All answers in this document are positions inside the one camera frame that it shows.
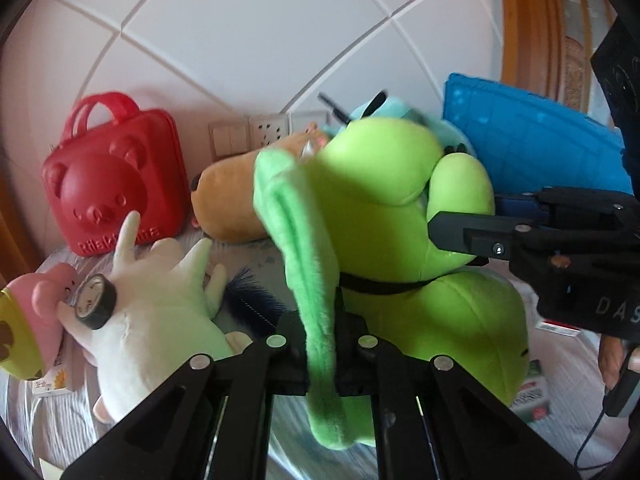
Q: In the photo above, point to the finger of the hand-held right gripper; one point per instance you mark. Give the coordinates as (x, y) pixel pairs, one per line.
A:
(580, 205)
(475, 235)

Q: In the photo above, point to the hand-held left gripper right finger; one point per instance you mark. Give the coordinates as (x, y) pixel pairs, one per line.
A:
(355, 360)

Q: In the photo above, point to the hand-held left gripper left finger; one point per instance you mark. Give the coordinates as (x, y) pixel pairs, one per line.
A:
(287, 355)

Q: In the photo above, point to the white and blue box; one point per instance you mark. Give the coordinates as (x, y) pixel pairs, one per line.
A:
(557, 328)

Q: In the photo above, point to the green frog plush toy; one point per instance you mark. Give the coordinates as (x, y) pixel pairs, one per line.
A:
(390, 170)

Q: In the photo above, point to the person's right hand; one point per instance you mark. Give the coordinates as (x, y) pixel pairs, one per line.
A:
(610, 365)

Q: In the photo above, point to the dark blue feather brush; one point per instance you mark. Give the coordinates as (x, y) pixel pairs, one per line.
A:
(250, 300)

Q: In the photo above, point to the blue mat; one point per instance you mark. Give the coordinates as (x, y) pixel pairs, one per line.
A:
(525, 135)

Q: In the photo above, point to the green and white box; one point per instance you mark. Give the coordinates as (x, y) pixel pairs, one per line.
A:
(532, 395)

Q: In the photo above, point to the black speaker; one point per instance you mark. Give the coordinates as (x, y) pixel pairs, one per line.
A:
(622, 75)

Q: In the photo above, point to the white hand-shaped plush toy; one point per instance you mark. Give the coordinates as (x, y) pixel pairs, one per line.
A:
(150, 310)

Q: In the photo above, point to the teal plush toy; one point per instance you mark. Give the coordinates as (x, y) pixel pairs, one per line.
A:
(395, 108)

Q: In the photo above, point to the brown plush toy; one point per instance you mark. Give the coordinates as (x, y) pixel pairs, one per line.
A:
(230, 195)

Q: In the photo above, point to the black tape roll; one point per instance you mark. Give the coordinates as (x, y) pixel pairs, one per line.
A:
(107, 305)

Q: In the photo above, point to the small white and yellow box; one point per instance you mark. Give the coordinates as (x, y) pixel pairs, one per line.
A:
(50, 385)

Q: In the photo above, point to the red bear case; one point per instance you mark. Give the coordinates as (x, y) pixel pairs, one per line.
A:
(115, 185)

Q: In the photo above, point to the pink and green plush toy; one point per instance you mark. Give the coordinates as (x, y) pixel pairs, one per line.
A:
(45, 300)

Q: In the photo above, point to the wooden frame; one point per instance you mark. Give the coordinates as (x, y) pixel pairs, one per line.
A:
(525, 35)

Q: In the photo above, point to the white wall socket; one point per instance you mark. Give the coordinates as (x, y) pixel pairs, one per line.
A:
(270, 131)

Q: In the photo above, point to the white wall switch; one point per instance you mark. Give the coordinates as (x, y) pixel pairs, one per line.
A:
(230, 137)

